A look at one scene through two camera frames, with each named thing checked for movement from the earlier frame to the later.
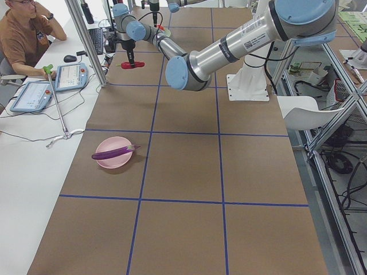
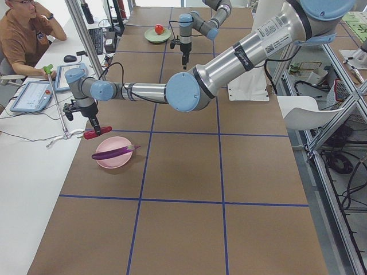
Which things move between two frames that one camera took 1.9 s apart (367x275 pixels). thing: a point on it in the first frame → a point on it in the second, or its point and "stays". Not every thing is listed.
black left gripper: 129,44 → 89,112
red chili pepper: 126,65 → 88,134
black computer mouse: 69,58 stays
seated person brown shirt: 25,26 stays
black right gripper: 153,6 → 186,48
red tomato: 161,27 stays
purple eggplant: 114,152 stays
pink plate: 110,143 stays
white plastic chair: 302,113 stays
